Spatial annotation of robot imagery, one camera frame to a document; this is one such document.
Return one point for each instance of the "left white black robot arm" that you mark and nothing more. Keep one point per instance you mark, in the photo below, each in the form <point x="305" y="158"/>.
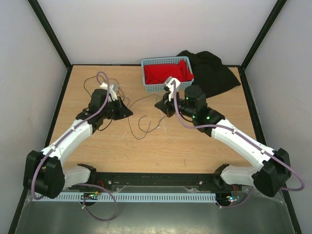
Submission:
<point x="44" y="174"/>

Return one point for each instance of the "light blue slotted cable duct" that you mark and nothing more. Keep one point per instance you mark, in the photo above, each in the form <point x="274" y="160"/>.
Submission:
<point x="138" y="197"/>

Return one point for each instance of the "light blue plastic basket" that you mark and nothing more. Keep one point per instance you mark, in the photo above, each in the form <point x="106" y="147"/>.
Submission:
<point x="165" y="60"/>

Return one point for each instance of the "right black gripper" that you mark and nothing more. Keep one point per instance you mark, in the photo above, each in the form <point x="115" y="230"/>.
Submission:
<point x="162" y="105"/>

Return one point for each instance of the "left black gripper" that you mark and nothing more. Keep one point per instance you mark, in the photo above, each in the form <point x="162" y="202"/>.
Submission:
<point x="123" y="111"/>

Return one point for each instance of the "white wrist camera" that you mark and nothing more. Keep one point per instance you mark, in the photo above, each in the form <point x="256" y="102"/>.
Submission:
<point x="169" y="85"/>
<point x="112" y="89"/>

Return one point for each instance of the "black cloth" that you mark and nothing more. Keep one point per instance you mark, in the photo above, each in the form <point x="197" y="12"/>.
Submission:
<point x="210" y="74"/>

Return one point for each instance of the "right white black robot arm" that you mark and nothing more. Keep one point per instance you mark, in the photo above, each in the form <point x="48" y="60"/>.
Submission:
<point x="270" y="168"/>

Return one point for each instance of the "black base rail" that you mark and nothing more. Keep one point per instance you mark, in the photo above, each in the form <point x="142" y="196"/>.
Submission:
<point x="203" y="182"/>

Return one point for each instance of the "red cloth in basket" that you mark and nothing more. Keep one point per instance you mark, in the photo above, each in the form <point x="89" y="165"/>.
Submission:
<point x="158" y="73"/>

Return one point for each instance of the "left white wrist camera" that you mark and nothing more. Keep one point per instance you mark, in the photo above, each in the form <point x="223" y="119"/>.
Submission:
<point x="112" y="89"/>

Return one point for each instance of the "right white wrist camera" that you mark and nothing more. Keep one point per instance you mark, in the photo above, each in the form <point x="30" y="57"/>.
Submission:
<point x="169" y="85"/>

